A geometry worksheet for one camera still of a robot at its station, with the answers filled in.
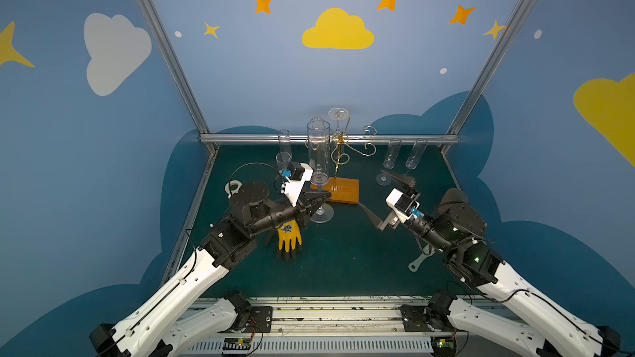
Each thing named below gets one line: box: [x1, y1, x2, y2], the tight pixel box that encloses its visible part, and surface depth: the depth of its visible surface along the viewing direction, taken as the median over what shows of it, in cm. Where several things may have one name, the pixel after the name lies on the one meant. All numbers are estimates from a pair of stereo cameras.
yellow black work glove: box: [276, 219, 303, 253], surface depth 92 cm
